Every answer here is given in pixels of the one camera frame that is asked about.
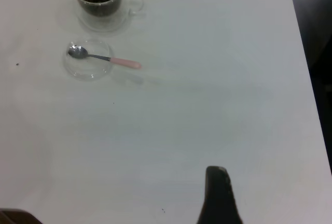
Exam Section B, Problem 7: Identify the clear glass saucer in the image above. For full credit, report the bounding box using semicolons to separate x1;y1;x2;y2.
63;39;115;81

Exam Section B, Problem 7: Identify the metal spoon with pink handle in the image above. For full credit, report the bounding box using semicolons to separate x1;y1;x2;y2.
67;45;142;70

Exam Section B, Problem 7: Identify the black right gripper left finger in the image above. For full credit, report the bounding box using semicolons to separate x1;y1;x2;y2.
0;208;44;224

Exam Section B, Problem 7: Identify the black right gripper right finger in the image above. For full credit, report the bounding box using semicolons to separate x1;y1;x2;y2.
196;166;244;224

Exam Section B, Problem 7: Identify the clear double-wall glass cup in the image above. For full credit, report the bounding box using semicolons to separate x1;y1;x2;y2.
72;0;145;33

